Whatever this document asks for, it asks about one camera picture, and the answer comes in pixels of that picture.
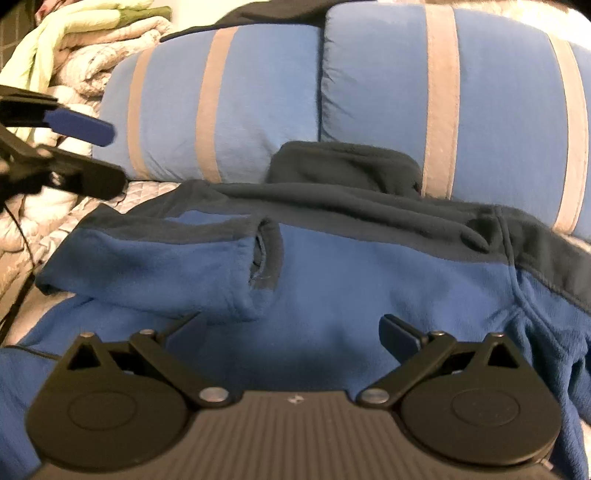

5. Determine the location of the light green blanket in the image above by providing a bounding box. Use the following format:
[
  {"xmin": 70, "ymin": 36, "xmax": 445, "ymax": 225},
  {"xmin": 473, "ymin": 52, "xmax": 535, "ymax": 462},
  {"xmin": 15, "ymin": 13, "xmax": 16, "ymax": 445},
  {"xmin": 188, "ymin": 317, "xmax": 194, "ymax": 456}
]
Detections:
[{"xmin": 9, "ymin": 0, "xmax": 172, "ymax": 93}]

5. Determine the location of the blue pillow with grey stripes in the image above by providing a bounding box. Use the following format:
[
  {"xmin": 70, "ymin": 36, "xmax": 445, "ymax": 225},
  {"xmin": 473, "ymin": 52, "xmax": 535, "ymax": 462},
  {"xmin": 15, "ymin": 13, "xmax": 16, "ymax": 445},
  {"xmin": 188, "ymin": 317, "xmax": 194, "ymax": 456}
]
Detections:
[
  {"xmin": 99, "ymin": 23, "xmax": 324, "ymax": 185},
  {"xmin": 318, "ymin": 0, "xmax": 591, "ymax": 232}
]

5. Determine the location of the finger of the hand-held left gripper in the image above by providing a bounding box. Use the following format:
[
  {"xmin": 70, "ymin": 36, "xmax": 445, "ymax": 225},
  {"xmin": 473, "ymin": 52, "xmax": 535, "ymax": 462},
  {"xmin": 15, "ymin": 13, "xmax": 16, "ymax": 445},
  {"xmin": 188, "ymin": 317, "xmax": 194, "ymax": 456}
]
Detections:
[
  {"xmin": 0, "ymin": 85, "xmax": 116, "ymax": 147},
  {"xmin": 0, "ymin": 127, "xmax": 129, "ymax": 201}
]

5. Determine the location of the thin black cable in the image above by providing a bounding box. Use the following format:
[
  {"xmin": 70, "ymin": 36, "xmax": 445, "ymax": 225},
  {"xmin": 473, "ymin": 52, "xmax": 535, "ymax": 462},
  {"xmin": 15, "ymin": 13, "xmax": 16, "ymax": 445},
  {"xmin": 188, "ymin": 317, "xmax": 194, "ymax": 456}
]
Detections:
[{"xmin": 0, "ymin": 200, "xmax": 38, "ymax": 335}]

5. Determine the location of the black cloth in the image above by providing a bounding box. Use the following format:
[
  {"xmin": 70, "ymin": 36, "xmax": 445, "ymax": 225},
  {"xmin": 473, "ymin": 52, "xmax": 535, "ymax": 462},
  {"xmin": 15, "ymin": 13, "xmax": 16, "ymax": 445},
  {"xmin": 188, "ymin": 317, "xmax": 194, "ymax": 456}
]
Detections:
[{"xmin": 159, "ymin": 0, "xmax": 338, "ymax": 43}]

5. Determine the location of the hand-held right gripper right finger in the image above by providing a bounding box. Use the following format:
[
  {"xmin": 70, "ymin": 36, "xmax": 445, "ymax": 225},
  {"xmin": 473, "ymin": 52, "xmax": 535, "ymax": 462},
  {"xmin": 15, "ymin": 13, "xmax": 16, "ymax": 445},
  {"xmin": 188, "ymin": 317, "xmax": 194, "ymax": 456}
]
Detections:
[{"xmin": 358, "ymin": 314, "xmax": 525, "ymax": 409}]

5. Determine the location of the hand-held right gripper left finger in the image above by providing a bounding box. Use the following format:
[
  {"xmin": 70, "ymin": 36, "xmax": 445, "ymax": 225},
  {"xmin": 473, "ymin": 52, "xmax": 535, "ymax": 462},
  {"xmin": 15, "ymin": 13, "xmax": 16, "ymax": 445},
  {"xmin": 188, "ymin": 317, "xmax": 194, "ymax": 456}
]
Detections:
[{"xmin": 65, "ymin": 311, "xmax": 232, "ymax": 409}]

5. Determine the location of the blue and navy fleece hoodie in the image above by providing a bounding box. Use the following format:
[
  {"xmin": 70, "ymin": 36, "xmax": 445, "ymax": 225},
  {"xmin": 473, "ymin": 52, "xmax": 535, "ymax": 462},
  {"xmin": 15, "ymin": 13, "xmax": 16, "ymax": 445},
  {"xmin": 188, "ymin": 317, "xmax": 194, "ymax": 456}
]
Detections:
[{"xmin": 0, "ymin": 141, "xmax": 591, "ymax": 480}]

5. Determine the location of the pile of white blankets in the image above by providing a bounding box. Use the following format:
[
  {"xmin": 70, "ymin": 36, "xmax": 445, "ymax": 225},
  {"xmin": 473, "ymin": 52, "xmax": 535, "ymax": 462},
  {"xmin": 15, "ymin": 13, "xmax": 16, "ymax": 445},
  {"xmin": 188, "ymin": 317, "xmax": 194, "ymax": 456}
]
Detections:
[{"xmin": 0, "ymin": 18, "xmax": 178, "ymax": 282}]

